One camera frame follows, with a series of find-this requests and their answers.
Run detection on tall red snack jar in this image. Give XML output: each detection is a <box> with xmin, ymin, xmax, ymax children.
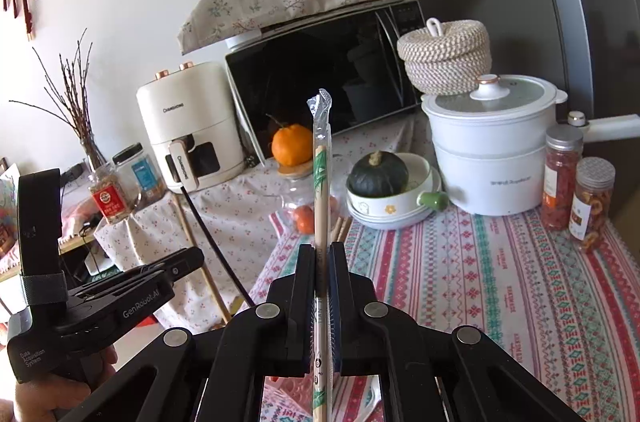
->
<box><xmin>541</xmin><ymin>125</ymin><xmax>585</xmax><ymax>231</ymax></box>

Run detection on glass jar with tomatoes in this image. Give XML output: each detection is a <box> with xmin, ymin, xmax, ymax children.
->
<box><xmin>277</xmin><ymin>165</ymin><xmax>321</xmax><ymax>235</ymax></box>

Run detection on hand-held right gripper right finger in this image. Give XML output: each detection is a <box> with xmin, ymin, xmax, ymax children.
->
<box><xmin>325</xmin><ymin>241</ymin><xmax>586</xmax><ymax>422</ymax></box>

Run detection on white bowl with green handle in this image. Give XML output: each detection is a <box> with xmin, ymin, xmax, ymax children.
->
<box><xmin>346</xmin><ymin>152</ymin><xmax>448</xmax><ymax>218</ymax></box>

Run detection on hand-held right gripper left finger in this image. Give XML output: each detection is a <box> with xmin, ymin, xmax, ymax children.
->
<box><xmin>75</xmin><ymin>242</ymin><xmax>318</xmax><ymax>422</ymax></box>

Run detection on black microwave oven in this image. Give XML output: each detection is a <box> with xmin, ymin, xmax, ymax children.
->
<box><xmin>224</xmin><ymin>0</ymin><xmax>426</xmax><ymax>163</ymax></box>

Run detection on blue label jar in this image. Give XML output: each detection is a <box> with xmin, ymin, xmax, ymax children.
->
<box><xmin>112</xmin><ymin>143</ymin><xmax>163</xmax><ymax>208</ymax></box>

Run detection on pink cloth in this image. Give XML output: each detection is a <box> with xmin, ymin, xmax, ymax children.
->
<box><xmin>60</xmin><ymin>197</ymin><xmax>106</xmax><ymax>243</ymax></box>

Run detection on cream air fryer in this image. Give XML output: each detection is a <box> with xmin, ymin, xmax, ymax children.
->
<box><xmin>136</xmin><ymin>61</ymin><xmax>246</xmax><ymax>194</ymax></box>

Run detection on short dried fruit jar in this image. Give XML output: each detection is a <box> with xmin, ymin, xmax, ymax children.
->
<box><xmin>568</xmin><ymin>157</ymin><xmax>617</xmax><ymax>253</ymax></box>

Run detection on dark green squash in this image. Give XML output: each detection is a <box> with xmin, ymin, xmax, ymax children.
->
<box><xmin>348</xmin><ymin>151</ymin><xmax>410</xmax><ymax>198</ymax></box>

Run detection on wooden shelf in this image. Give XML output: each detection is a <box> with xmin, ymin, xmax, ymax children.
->
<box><xmin>0</xmin><ymin>232</ymin><xmax>101</xmax><ymax>283</ymax></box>

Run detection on red label jar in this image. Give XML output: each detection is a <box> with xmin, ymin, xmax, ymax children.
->
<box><xmin>89</xmin><ymin>162</ymin><xmax>135</xmax><ymax>225</ymax></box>

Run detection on black power strip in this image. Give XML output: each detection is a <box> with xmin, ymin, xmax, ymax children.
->
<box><xmin>60</xmin><ymin>162</ymin><xmax>88</xmax><ymax>185</ymax></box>

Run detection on orange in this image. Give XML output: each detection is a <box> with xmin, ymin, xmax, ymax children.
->
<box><xmin>270</xmin><ymin>115</ymin><xmax>315</xmax><ymax>168</ymax></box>

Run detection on glass vase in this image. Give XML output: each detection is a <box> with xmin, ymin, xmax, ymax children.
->
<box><xmin>80</xmin><ymin>135</ymin><xmax>108</xmax><ymax>173</ymax></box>

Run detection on black chopstick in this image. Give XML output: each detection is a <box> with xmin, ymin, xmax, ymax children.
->
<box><xmin>182</xmin><ymin>188</ymin><xmax>255</xmax><ymax>307</ymax></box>

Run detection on white plate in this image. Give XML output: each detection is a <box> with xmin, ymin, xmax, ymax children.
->
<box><xmin>350</xmin><ymin>202</ymin><xmax>441</xmax><ymax>231</ymax></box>

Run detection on striped patterned tablecloth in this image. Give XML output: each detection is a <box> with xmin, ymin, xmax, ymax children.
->
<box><xmin>247</xmin><ymin>197</ymin><xmax>640</xmax><ymax>422</ymax></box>

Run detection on dried branches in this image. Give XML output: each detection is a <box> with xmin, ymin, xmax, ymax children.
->
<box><xmin>9</xmin><ymin>30</ymin><xmax>101</xmax><ymax>153</ymax></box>

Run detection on woven lidded basket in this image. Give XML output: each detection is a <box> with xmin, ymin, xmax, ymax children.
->
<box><xmin>397</xmin><ymin>17</ymin><xmax>492</xmax><ymax>96</ymax></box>

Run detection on green print chopsticks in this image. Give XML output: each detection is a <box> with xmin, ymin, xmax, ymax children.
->
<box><xmin>306</xmin><ymin>88</ymin><xmax>335</xmax><ymax>422</ymax></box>

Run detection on glass pot lid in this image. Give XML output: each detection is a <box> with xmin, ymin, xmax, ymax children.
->
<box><xmin>421</xmin><ymin>74</ymin><xmax>568</xmax><ymax>113</ymax></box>

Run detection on person's left hand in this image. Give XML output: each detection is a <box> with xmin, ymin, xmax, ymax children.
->
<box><xmin>0</xmin><ymin>342</ymin><xmax>120</xmax><ymax>422</ymax></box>

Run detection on white electric pot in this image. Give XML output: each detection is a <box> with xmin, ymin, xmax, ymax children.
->
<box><xmin>421</xmin><ymin>75</ymin><xmax>640</xmax><ymax>216</ymax></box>

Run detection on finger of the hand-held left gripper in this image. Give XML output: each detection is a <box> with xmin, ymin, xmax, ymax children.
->
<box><xmin>75</xmin><ymin>246</ymin><xmax>207</xmax><ymax>303</ymax></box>

